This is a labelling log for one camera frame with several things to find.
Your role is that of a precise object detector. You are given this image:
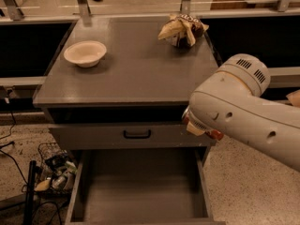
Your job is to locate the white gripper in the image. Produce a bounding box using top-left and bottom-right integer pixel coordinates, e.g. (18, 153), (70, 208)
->
(187, 112), (208, 136)

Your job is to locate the red coke can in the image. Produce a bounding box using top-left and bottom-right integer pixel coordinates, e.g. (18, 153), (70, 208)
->
(182, 107), (224, 141)

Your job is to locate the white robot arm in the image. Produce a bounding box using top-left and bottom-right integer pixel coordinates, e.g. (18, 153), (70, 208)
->
(187, 53), (300, 171)

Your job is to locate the grey top drawer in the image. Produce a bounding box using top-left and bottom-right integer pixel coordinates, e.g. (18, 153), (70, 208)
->
(50, 123), (216, 150)

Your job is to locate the grey open middle drawer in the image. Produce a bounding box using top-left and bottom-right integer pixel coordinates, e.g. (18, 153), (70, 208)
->
(65, 148), (226, 225)

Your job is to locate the brown chip bag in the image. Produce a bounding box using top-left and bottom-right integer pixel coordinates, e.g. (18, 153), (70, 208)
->
(157, 14), (209, 48)

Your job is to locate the white paper bowl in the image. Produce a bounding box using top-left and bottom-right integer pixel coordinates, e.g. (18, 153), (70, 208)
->
(64, 40), (107, 68)

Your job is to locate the black drawer handle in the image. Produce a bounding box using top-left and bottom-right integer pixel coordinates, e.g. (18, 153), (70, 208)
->
(123, 129), (152, 140)

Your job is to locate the wire basket with items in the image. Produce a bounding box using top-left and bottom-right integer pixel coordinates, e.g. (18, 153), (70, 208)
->
(35, 142), (77, 196)

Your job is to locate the black stand post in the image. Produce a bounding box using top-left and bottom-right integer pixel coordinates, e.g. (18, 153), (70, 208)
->
(22, 160), (37, 225)

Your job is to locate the black floor cable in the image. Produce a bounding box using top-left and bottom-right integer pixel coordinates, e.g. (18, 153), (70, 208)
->
(0, 87), (29, 186)

